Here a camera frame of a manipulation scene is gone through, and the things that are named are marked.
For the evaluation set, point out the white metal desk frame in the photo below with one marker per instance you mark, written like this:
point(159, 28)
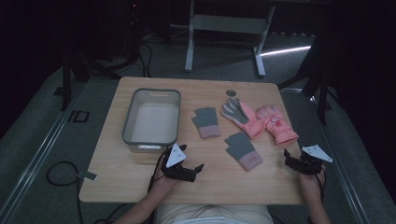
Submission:
point(229, 24)

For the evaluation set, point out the person's left hand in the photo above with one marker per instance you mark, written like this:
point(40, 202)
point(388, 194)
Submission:
point(163, 185)

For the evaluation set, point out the pink ski glove printed back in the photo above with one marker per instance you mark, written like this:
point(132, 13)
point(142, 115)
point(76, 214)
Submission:
point(277, 126)

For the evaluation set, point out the black metal stand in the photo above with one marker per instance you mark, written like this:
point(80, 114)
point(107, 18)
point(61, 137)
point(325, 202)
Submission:
point(70, 65)
point(320, 84)

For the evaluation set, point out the metal floor rail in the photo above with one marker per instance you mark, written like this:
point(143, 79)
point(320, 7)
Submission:
point(339, 168)
point(37, 155)

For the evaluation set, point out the person's right hand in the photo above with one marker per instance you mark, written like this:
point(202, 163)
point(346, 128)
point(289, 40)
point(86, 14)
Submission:
point(309, 185)

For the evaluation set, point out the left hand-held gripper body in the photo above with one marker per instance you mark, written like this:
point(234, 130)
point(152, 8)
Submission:
point(176, 155)

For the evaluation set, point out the grey pink sock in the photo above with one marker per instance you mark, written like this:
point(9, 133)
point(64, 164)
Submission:
point(206, 122)

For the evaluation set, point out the round grey table grommet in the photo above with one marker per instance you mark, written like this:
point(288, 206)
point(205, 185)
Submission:
point(231, 92)

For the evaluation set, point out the person's light clothing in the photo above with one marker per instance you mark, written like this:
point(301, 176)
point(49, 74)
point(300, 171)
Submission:
point(213, 214)

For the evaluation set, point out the pink ski glove grey palm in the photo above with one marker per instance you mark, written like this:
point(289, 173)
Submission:
point(241, 116)

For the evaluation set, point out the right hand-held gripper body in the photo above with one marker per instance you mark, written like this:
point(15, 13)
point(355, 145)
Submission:
point(314, 154)

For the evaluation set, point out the clear plastic bin grey rim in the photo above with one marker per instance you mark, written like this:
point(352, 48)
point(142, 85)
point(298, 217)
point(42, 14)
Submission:
point(154, 123)

